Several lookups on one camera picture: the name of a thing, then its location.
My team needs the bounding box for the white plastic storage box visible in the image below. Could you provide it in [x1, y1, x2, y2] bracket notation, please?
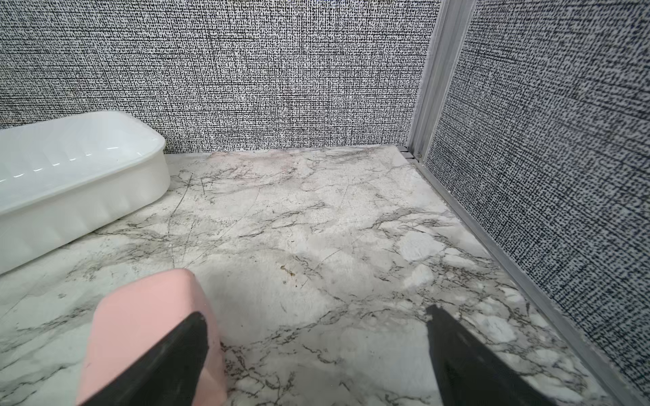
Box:
[1, 111, 170, 272]

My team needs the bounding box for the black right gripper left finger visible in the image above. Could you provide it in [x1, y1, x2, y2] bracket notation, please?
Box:
[83, 311, 209, 405]

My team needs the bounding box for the aluminium frame corner post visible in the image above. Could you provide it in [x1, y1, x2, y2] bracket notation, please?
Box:
[407, 0, 477, 162]

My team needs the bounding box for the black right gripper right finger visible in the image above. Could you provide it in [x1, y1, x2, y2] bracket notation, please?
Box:
[427, 306, 553, 406]

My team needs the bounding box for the pink pencil sharpener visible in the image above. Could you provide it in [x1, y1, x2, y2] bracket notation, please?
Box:
[75, 269, 227, 405]

